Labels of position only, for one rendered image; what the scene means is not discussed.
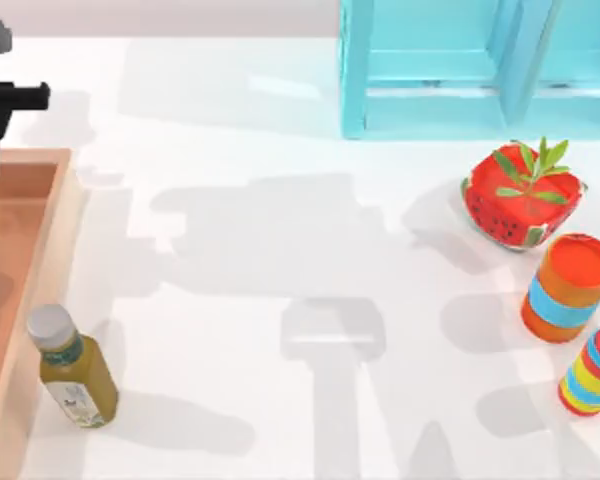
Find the shallow salmon box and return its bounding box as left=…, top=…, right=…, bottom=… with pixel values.
left=0, top=147, right=76, bottom=480

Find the green bottle with grey cap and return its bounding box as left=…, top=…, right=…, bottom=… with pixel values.
left=26, top=303, right=120, bottom=430

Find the light blue rack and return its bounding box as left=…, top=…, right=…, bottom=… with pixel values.
left=337, top=0, right=600, bottom=141

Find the red watermelon plant pot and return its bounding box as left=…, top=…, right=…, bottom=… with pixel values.
left=460, top=136, right=589, bottom=253

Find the orange and blue can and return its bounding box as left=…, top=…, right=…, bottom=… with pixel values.
left=520, top=232, right=600, bottom=345

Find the red yellow blue striped can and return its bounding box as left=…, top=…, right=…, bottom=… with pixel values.
left=557, top=325, right=600, bottom=417

